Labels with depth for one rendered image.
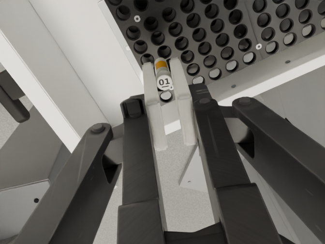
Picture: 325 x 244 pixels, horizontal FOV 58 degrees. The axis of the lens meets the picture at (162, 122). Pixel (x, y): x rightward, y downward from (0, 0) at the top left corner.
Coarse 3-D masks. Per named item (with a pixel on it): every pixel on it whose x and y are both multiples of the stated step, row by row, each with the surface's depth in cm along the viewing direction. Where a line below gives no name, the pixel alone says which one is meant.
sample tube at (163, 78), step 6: (156, 60) 25; (162, 60) 24; (156, 66) 23; (162, 66) 22; (156, 72) 22; (162, 72) 21; (168, 72) 22; (156, 78) 21; (162, 78) 21; (168, 78) 21; (162, 84) 21; (168, 84) 21
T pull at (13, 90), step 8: (0, 72) 27; (0, 80) 27; (8, 80) 27; (0, 88) 27; (8, 88) 27; (16, 88) 27; (0, 96) 28; (8, 96) 28; (16, 96) 28; (8, 104) 28; (16, 104) 28; (16, 112) 28; (24, 112) 29; (16, 120) 29; (24, 120) 29
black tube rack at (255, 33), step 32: (128, 0) 25; (160, 0) 26; (192, 0) 26; (224, 0) 29; (256, 0) 29; (288, 0) 26; (320, 0) 26; (128, 32) 30; (160, 32) 30; (192, 32) 27; (224, 32) 27; (256, 32) 27; (288, 32) 28; (320, 32) 28; (192, 64) 32; (224, 64) 29
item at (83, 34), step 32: (32, 0) 31; (64, 0) 31; (96, 0) 31; (64, 32) 32; (96, 32) 33; (96, 64) 34; (128, 64) 35; (256, 64) 34; (288, 64) 31; (320, 64) 30; (96, 96) 36; (128, 96) 37; (224, 96) 32
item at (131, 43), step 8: (104, 0) 25; (112, 8) 26; (128, 8) 26; (128, 16) 26; (120, 24) 26; (128, 24) 26; (136, 24) 26; (128, 40) 27; (136, 40) 27; (144, 40) 27; (136, 56) 28; (152, 56) 28; (160, 96) 30; (160, 104) 30
